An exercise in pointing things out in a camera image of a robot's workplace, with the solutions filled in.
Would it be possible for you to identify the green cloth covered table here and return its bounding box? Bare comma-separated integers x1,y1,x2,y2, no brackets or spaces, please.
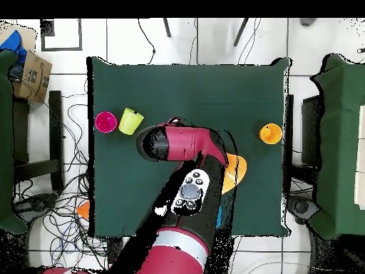
0,49,29,235
309,53,365,240

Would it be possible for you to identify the black chair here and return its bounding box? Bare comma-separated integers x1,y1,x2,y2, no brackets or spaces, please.
301,95,324,166

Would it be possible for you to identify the black stand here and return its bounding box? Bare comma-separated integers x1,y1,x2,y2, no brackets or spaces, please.
12,90,65,192

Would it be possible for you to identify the orange bowl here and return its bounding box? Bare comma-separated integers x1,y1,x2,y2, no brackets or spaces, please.
76,199,91,221

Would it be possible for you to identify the dark green tablecloth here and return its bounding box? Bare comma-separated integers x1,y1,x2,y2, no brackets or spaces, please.
86,56,293,238

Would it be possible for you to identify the thin black cable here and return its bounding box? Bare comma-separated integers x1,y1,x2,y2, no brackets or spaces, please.
137,18,157,65

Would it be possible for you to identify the printed cardboard box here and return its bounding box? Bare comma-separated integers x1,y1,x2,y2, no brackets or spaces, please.
12,51,53,104

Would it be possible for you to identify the grey floor device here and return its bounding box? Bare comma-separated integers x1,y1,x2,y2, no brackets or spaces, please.
14,193,58,220
289,196,320,223

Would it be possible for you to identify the pink cup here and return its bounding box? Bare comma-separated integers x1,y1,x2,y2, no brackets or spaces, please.
94,111,118,134

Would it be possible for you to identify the large yellow bowl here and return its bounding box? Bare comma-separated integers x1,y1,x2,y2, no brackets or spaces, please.
220,152,248,196

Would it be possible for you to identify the black floor frame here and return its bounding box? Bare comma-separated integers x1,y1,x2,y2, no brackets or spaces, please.
40,18,83,52

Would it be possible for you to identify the white box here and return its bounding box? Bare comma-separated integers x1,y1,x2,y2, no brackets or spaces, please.
353,103,365,210

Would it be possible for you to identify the blue bowl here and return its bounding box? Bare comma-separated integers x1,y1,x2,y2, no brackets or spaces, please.
215,205,224,229

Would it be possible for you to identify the orange cup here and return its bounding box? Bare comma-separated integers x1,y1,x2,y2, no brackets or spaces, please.
258,123,283,146

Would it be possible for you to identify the yellow-green cup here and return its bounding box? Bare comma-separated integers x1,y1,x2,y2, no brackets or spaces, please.
118,107,145,136

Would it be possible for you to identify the blue cloth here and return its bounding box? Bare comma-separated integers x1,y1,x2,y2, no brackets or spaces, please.
0,29,28,65

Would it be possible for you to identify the tangle of black cables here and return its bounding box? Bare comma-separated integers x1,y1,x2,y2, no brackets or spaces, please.
42,93,115,270

